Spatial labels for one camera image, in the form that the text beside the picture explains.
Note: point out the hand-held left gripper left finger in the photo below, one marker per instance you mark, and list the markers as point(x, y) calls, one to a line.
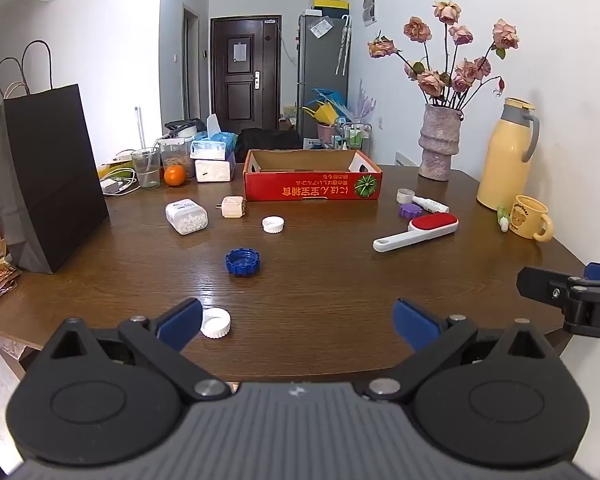
point(180, 322)

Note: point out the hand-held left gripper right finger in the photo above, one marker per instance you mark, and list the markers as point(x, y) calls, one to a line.
point(415, 322)

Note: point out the large white bottle cap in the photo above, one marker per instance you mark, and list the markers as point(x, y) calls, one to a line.
point(216, 322)

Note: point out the small green bottle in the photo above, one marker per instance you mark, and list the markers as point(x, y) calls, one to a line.
point(503, 217)

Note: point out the blue bottle cap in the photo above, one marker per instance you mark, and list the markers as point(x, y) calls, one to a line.
point(242, 262)

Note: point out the white red lint brush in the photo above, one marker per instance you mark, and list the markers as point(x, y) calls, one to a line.
point(430, 225)

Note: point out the clear container of white pills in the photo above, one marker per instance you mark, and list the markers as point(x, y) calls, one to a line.
point(185, 216)

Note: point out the purple bottle cap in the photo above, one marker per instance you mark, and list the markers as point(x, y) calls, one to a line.
point(409, 211)

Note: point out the white tube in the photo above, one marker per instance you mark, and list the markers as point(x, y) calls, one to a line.
point(430, 204)

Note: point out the small beige charger block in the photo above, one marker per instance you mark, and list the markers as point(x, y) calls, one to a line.
point(231, 207)

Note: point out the white tape roll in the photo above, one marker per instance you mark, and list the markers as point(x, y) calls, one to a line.
point(406, 195)

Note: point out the small white bottle cap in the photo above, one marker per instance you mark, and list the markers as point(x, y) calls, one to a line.
point(273, 224)

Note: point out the red cardboard box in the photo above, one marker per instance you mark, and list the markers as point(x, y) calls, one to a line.
point(280, 187)

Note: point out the yellow bear mug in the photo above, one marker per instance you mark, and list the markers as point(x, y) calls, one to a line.
point(527, 217)

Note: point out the yellow thermos jug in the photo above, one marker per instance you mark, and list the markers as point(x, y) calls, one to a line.
point(502, 160)

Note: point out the orange fruit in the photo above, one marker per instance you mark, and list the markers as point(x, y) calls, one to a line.
point(175, 175)

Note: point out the clear glass cup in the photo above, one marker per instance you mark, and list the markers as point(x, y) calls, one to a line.
point(146, 170)

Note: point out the purple white tissue pack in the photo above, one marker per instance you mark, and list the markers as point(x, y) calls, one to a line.
point(214, 170)

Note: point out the white leaning board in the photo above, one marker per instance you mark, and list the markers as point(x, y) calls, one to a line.
point(407, 160)

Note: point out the clear plastic food container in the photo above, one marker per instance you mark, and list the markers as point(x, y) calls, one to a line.
point(177, 152)

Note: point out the pink stone vase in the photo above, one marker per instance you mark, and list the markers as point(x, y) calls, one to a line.
point(439, 142)

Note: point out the blue tissue pack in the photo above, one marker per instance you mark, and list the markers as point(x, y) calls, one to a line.
point(215, 147)

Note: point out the black paper bag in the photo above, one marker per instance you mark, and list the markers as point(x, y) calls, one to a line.
point(45, 180)

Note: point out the metal storage cart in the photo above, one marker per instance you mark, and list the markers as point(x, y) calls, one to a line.
point(355, 135)

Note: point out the white mop stick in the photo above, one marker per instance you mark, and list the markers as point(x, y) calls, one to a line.
point(140, 127)

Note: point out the pink bucket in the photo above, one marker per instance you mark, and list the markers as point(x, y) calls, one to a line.
point(326, 132)

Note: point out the purple dried grass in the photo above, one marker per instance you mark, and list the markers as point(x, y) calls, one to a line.
point(365, 102)

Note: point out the yellow watering can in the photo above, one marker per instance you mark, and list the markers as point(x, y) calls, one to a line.
point(322, 112)

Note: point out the dried pink rose bouquet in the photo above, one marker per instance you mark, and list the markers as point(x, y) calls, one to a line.
point(432, 80)

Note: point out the dark brown entrance door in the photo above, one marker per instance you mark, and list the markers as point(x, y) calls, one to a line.
point(242, 90)

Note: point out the grey refrigerator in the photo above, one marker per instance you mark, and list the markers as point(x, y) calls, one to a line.
point(320, 70)

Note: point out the white paper notice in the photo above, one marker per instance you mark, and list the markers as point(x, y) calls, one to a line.
point(239, 51)

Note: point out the white folded umbrella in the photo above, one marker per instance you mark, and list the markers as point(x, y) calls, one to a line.
point(344, 45)

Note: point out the paper sheet in plastic sleeve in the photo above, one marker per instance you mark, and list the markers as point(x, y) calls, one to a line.
point(321, 28)

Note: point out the yellow box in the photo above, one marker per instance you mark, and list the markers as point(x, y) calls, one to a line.
point(331, 4)

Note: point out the blue folding frame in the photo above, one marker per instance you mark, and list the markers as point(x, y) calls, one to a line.
point(330, 96)

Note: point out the grey door frame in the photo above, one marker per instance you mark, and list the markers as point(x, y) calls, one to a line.
point(185, 60)

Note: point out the wall poster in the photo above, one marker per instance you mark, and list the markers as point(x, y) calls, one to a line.
point(369, 6)

